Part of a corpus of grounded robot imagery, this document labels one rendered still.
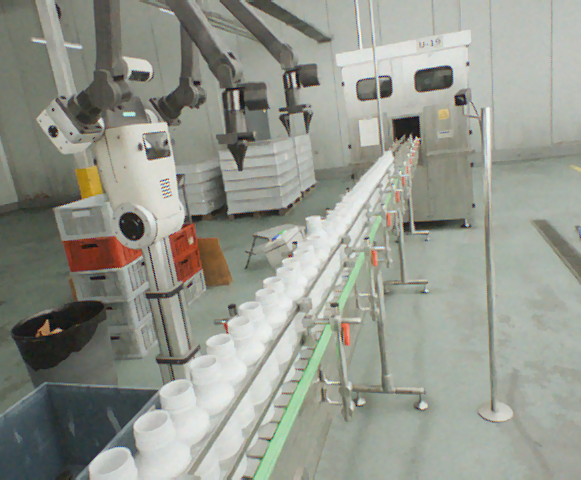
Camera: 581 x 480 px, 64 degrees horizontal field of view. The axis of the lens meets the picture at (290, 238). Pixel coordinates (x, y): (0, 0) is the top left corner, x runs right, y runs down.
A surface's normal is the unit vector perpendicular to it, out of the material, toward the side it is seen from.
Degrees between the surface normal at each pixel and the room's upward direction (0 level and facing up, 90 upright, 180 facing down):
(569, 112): 90
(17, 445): 90
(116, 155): 90
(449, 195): 90
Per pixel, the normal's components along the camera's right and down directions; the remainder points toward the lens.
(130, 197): -0.26, 0.44
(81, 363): 0.68, 0.15
